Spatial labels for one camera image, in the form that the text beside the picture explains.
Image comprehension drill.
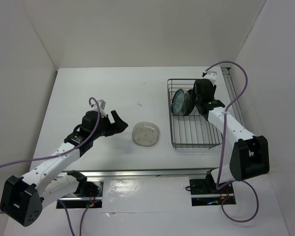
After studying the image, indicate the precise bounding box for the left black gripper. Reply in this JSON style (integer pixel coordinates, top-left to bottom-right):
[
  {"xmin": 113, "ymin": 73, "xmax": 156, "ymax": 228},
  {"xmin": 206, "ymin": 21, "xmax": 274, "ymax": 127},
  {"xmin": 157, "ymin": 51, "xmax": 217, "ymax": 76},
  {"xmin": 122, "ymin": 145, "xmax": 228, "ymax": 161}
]
[{"xmin": 91, "ymin": 110, "xmax": 127, "ymax": 140}]

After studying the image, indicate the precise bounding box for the blue floral ceramic plate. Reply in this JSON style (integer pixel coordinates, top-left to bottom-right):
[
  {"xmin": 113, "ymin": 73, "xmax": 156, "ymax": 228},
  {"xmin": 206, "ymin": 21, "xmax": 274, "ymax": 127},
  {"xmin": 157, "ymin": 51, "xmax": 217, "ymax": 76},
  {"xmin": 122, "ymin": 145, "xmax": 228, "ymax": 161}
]
[{"xmin": 171, "ymin": 89, "xmax": 188, "ymax": 116}]

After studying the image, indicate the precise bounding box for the clear glass plate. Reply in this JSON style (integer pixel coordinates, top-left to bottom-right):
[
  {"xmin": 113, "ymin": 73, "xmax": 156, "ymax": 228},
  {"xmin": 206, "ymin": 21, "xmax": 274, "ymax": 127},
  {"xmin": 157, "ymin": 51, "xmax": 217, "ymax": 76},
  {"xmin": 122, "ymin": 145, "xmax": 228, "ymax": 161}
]
[{"xmin": 184, "ymin": 90, "xmax": 190, "ymax": 116}]

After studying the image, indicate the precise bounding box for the black round plate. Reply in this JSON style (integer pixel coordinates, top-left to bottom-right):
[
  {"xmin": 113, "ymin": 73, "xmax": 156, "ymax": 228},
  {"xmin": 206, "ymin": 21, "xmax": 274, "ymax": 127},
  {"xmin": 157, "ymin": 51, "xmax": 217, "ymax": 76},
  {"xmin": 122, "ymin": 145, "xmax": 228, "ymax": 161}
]
[{"xmin": 185, "ymin": 89, "xmax": 196, "ymax": 116}]

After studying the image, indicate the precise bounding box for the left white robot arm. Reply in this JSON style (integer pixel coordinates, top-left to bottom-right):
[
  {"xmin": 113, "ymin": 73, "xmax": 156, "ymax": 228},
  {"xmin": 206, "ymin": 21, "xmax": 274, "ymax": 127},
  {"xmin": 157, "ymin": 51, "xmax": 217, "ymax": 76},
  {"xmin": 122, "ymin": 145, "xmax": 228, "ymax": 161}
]
[{"xmin": 0, "ymin": 110, "xmax": 128, "ymax": 227}]

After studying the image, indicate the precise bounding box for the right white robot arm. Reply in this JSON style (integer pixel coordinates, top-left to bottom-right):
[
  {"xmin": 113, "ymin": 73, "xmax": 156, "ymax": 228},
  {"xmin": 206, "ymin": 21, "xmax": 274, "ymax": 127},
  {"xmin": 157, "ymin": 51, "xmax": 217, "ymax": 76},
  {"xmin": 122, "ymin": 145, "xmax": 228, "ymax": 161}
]
[{"xmin": 193, "ymin": 79, "xmax": 270, "ymax": 193}]

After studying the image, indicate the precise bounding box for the smoky grey glass plate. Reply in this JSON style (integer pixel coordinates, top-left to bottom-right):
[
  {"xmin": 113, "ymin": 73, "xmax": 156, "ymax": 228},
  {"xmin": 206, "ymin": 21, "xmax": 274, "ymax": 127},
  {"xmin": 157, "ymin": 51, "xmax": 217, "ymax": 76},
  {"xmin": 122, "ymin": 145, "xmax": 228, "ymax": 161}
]
[{"xmin": 132, "ymin": 122, "xmax": 160, "ymax": 147}]

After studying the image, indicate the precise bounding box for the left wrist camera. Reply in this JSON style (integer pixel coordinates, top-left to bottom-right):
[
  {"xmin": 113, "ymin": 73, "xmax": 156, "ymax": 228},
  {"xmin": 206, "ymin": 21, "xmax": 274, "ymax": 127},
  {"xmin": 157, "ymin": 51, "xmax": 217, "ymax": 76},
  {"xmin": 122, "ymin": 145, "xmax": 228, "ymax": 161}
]
[{"xmin": 88, "ymin": 97, "xmax": 106, "ymax": 118}]

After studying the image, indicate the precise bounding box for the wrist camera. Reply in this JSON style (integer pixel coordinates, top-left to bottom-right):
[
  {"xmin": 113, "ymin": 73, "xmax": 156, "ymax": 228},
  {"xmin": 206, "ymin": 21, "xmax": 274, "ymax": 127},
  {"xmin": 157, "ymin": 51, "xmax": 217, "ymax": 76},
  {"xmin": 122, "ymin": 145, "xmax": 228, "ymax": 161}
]
[
  {"xmin": 88, "ymin": 97, "xmax": 106, "ymax": 118},
  {"xmin": 202, "ymin": 71, "xmax": 217, "ymax": 85}
]

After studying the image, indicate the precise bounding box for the metal wire dish rack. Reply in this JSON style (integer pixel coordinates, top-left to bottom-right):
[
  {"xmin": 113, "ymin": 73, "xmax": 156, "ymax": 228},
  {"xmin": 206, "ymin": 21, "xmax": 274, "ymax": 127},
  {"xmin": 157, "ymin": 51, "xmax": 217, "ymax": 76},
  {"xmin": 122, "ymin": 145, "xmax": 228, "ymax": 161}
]
[{"xmin": 167, "ymin": 79, "xmax": 222, "ymax": 149}]

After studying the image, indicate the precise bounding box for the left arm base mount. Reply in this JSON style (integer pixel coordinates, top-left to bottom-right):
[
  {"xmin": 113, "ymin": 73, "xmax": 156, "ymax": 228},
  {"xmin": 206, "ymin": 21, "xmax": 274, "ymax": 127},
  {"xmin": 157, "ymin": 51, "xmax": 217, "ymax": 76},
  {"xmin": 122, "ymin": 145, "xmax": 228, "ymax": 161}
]
[{"xmin": 60, "ymin": 180, "xmax": 104, "ymax": 209}]

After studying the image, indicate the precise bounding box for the aluminium rail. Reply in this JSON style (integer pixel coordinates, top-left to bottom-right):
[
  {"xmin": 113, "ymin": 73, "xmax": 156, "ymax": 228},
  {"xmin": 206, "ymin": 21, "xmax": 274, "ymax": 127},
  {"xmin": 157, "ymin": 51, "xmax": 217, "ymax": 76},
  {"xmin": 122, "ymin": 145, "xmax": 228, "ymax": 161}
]
[{"xmin": 28, "ymin": 167, "xmax": 217, "ymax": 179}]

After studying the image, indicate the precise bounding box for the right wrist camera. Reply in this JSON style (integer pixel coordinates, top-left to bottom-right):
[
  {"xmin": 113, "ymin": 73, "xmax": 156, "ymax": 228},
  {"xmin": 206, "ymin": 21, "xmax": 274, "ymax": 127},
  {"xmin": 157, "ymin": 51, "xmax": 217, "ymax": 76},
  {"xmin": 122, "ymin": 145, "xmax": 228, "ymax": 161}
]
[{"xmin": 202, "ymin": 71, "xmax": 217, "ymax": 85}]

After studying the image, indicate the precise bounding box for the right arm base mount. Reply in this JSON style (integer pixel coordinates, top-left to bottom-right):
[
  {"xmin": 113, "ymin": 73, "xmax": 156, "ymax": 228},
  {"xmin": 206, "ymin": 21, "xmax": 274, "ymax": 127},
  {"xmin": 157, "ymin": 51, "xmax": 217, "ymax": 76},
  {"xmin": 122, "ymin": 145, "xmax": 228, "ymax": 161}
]
[{"xmin": 185, "ymin": 174, "xmax": 236, "ymax": 207}]

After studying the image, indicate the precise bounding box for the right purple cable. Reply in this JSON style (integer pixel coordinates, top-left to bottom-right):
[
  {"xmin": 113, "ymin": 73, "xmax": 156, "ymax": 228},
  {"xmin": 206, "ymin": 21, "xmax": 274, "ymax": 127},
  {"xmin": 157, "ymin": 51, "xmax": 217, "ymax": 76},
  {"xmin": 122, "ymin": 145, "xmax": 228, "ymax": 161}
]
[{"xmin": 203, "ymin": 60, "xmax": 259, "ymax": 223}]

